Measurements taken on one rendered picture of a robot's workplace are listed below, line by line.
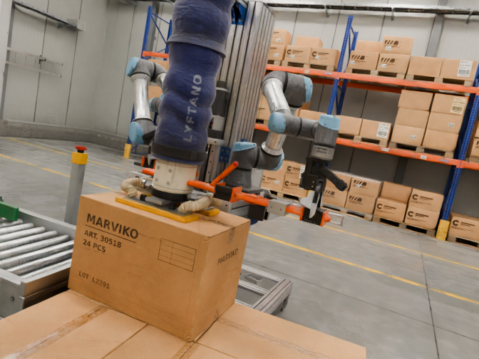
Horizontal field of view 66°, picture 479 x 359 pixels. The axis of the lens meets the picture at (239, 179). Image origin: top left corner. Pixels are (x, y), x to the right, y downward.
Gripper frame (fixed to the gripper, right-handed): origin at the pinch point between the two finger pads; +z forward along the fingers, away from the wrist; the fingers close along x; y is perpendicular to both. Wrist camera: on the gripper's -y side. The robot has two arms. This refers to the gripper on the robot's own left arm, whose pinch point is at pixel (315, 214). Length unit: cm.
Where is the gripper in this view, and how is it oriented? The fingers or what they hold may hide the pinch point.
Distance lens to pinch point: 136.3
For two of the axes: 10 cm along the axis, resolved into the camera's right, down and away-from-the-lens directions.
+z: -1.9, 9.7, 1.2
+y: -9.0, -2.2, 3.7
